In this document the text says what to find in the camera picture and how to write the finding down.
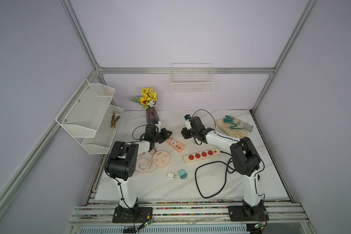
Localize pink plug adapter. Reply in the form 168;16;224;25
149;147;157;156

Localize round pink power socket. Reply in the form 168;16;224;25
153;150;170;168

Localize cream red power strip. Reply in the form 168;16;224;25
183;148;221;164

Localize teal USB charger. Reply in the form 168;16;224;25
178;169;187;179

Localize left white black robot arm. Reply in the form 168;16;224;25
104;123;173;223

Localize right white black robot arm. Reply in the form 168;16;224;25
181;115;269;222

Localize tiny white plug adapter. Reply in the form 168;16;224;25
167;172;177;178

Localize dark ribbed vase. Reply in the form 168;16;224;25
146;107;160;124

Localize orange USB power strip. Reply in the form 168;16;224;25
166;137;185;153

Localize beige work glove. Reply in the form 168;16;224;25
216;119;247;138

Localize yellow artificial flowers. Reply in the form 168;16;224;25
129;86;158;110

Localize brown clips on shelf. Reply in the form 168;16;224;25
110;112;121;128

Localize green grey work glove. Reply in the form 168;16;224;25
223;115;253;132

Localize lower white mesh shelf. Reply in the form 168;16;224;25
82;105;124;155

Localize white mesh shelf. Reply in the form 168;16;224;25
82;105;124;155
56;80;115;138

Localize upper white mesh shelf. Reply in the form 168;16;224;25
56;80;115;138

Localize pink coiled cable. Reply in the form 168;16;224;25
133;152;159;176

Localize black power cable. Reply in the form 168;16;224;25
194;150;238;199

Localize white wire wall basket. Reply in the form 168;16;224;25
171;63;215;94

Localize aluminium frame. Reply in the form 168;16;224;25
0;0;319;223

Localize aluminium mounting rail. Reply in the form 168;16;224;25
66;199;316;234

